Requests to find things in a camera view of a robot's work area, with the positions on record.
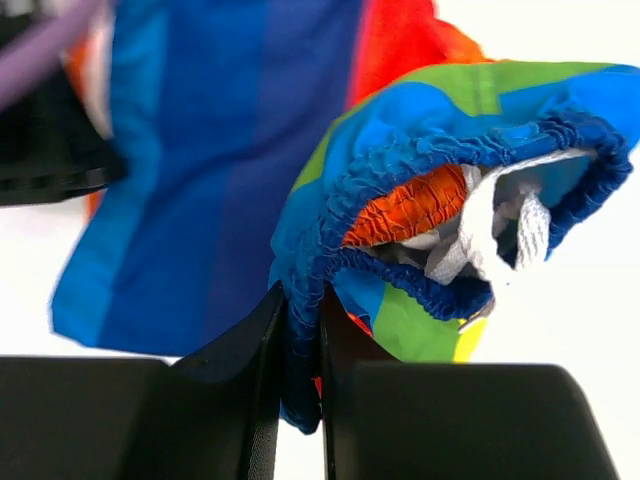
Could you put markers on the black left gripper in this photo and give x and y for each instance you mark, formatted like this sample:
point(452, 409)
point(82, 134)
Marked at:
point(51, 150)

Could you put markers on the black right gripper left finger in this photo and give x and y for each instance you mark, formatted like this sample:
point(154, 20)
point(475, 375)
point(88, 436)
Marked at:
point(211, 415)

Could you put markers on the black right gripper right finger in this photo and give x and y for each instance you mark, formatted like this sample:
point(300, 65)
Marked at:
point(384, 419)

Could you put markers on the rainbow striped shorts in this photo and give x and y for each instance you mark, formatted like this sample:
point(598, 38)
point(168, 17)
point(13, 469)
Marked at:
point(366, 144)

